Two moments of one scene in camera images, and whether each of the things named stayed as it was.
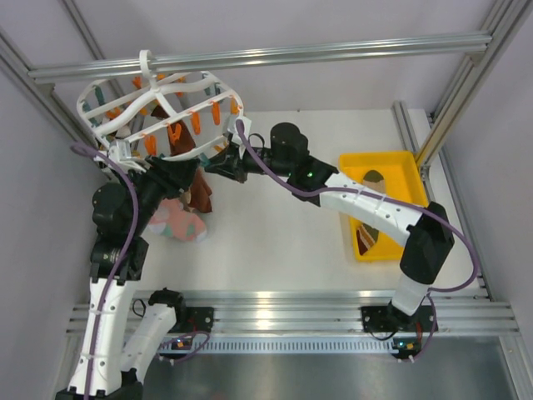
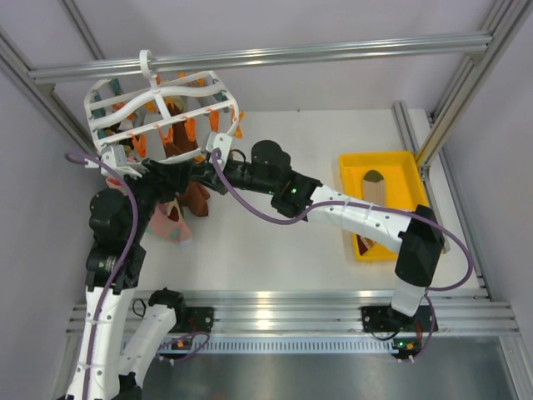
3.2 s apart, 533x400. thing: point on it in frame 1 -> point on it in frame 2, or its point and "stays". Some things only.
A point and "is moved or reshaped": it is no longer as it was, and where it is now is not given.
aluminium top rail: [472, 44] stays
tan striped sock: [367, 235] stays
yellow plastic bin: [402, 181] stays
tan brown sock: [186, 201] -> [173, 211]
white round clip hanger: [164, 117] stays
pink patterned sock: [169, 219] is moved or reshaped
